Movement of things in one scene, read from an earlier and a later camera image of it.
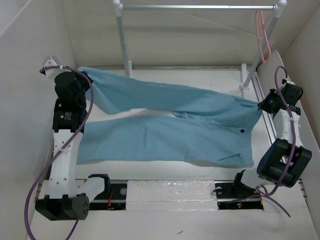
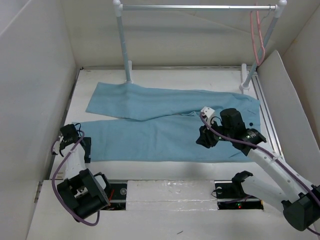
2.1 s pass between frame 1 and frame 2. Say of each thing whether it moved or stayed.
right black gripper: moved
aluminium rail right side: stayed
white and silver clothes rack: stayed
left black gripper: moved
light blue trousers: moved
